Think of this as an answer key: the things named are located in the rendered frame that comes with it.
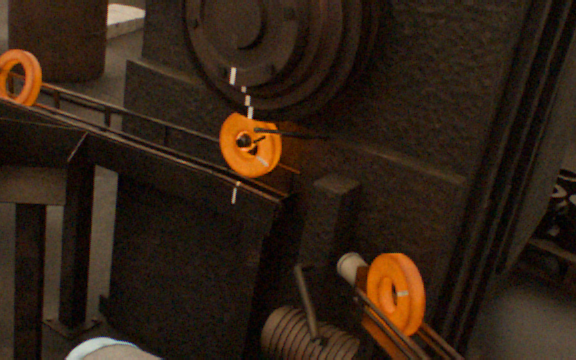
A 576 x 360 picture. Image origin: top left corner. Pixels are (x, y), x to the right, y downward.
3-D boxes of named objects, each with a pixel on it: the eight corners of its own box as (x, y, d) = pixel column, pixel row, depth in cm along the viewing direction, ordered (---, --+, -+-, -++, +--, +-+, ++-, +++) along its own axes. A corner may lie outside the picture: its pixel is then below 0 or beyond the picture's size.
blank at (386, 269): (385, 335, 138) (371, 337, 137) (376, 257, 141) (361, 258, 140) (430, 335, 125) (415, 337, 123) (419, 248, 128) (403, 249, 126)
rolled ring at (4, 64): (-10, 115, 211) (-1, 116, 214) (34, 105, 202) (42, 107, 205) (-11, 56, 213) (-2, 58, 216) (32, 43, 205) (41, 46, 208)
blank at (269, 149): (218, 143, 170) (209, 146, 167) (246, 96, 161) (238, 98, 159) (261, 186, 166) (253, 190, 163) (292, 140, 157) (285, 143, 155)
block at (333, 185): (316, 256, 170) (335, 168, 160) (344, 270, 166) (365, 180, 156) (292, 273, 161) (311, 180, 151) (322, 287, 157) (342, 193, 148)
